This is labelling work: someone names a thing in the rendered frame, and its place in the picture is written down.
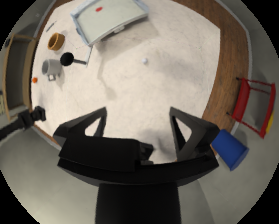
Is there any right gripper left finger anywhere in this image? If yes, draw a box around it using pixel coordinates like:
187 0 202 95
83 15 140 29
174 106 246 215
56 106 108 137

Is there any grey mug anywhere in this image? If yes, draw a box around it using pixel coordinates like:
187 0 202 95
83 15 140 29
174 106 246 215
41 58 62 82

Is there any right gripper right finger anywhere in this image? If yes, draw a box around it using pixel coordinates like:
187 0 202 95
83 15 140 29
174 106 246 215
169 106 220 161

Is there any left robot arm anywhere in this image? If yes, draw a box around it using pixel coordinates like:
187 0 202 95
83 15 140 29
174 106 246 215
0 106 45 142

